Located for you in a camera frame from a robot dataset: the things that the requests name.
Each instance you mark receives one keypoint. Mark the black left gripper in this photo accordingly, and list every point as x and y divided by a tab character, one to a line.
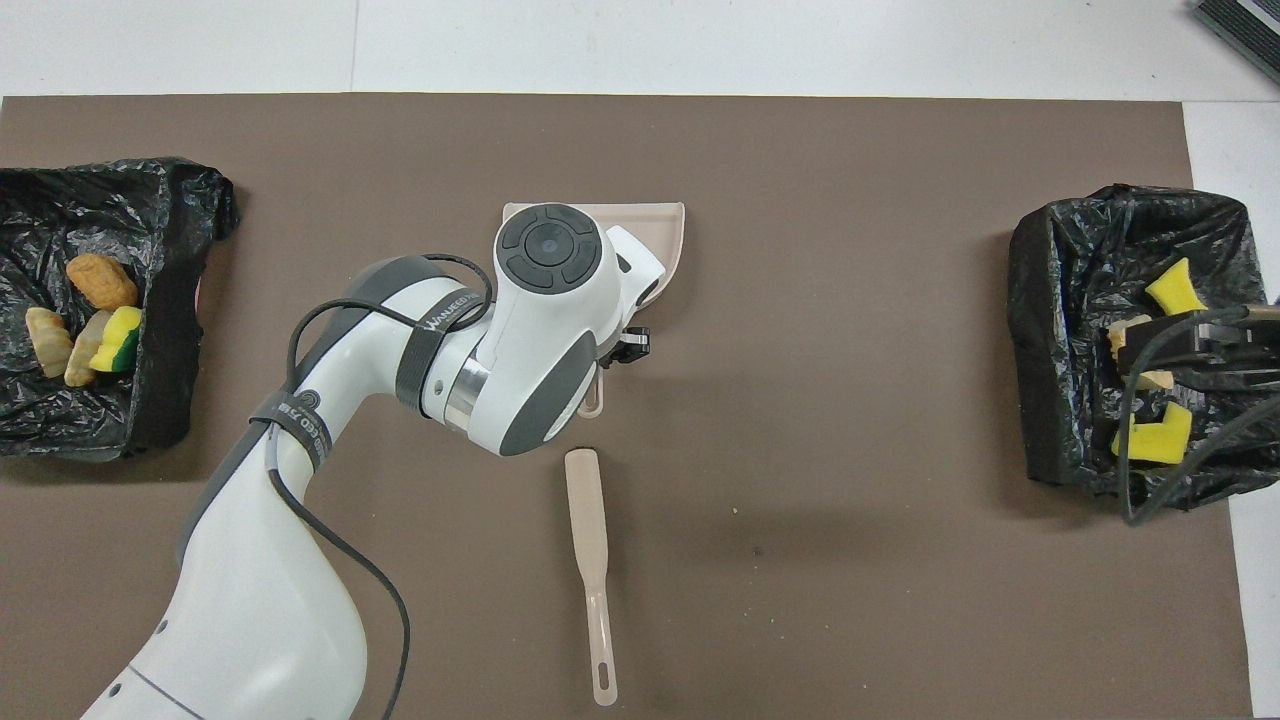
628	345

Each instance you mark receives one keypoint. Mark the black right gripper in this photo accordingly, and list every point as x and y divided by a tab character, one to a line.
1225	350

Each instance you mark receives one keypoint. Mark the plain yellow sponge piece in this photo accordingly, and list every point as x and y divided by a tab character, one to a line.
1175	290

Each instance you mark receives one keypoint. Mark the orange striped croissant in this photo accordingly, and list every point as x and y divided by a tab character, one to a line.
1125	340

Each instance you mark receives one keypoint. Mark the green and yellow sponge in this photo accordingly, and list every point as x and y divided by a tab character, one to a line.
120	340
1155	440

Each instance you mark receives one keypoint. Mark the beige plastic dustpan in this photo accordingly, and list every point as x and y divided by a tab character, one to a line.
665	235

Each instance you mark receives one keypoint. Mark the beige hand brush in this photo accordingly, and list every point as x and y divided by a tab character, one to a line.
588	510

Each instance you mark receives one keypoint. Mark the peanut shaped bread roll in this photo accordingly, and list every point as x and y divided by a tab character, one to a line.
102	281

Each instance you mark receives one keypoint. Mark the pale bread chunk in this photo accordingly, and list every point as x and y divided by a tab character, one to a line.
85	350

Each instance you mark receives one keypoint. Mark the small striped croissant piece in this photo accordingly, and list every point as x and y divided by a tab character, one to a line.
48	342

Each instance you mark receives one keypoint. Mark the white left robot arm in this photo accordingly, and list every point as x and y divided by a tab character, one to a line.
540	320

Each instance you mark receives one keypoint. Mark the black bag lined bin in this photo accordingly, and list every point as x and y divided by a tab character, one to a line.
1060	330
170	330

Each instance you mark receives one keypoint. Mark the brown table mat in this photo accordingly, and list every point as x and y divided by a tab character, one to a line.
800	250

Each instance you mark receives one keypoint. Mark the dark grey ribbed object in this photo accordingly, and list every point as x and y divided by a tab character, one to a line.
1245	30

